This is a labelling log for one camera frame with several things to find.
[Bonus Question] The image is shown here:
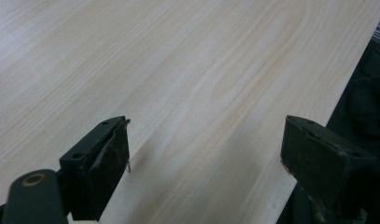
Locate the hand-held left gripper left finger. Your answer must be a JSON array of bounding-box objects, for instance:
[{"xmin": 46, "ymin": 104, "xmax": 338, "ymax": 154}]
[{"xmin": 59, "ymin": 116, "xmax": 132, "ymax": 222}]

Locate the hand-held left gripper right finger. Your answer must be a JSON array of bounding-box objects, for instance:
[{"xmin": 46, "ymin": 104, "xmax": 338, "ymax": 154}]
[{"xmin": 280, "ymin": 115, "xmax": 379, "ymax": 219}]

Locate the dark cloth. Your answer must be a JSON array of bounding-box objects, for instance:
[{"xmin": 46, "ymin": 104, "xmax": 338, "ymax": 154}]
[{"xmin": 275, "ymin": 8, "xmax": 380, "ymax": 224}]

